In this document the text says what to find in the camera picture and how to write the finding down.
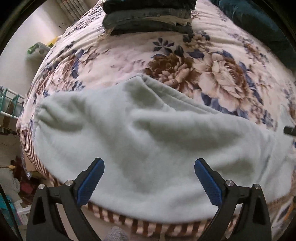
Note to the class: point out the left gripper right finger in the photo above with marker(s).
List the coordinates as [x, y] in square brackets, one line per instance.
[253, 222]

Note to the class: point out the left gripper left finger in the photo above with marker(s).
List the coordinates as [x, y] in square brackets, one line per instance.
[45, 222]

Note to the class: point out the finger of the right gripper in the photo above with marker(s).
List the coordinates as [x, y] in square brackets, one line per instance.
[290, 130]

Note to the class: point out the light green fleece pants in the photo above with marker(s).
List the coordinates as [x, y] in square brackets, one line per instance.
[149, 136]

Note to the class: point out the floral bed blanket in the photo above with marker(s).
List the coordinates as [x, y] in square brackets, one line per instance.
[218, 65]

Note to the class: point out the dark teal quilt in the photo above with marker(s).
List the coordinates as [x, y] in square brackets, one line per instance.
[251, 18]

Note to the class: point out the teal shoe rack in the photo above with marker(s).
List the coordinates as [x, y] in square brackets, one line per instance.
[11, 103]

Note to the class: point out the left striped curtain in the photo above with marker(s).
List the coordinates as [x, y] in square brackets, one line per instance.
[75, 9]

